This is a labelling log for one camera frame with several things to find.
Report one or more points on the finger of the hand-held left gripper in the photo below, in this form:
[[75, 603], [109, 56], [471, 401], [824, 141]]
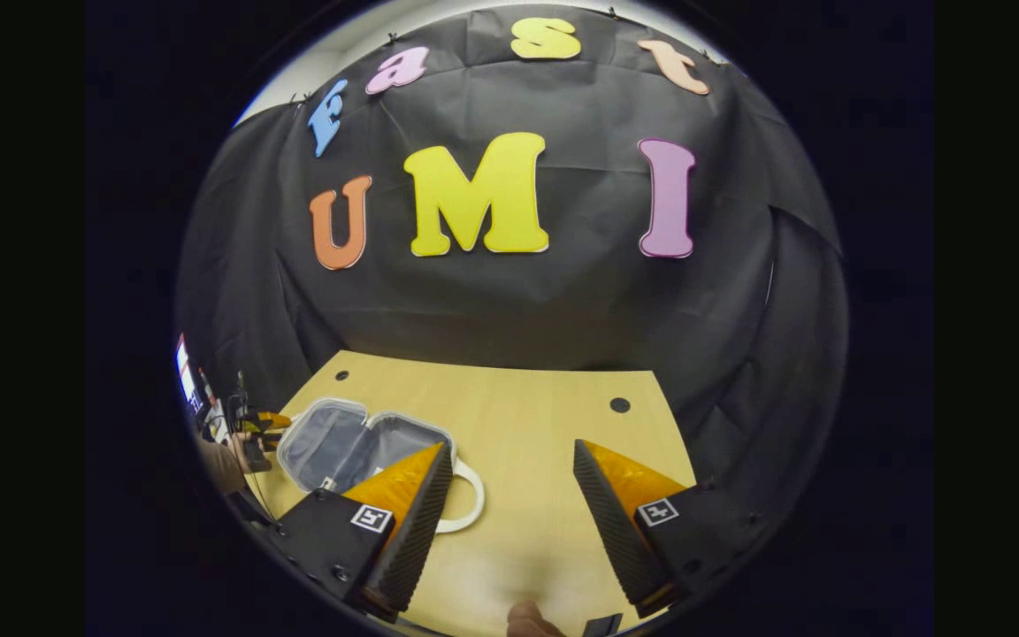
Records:
[[264, 439], [275, 419]]

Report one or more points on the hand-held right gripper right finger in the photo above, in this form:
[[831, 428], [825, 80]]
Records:
[[611, 531]]

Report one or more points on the black backdrop cloth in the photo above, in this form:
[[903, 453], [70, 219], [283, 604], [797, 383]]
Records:
[[518, 310]]

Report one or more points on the white and red background clutter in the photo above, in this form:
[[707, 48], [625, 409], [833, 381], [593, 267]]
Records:
[[185, 367]]

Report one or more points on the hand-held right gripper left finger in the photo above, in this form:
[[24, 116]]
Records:
[[421, 531]]

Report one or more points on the white suitcase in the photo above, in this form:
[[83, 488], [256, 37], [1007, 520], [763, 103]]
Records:
[[333, 442]]

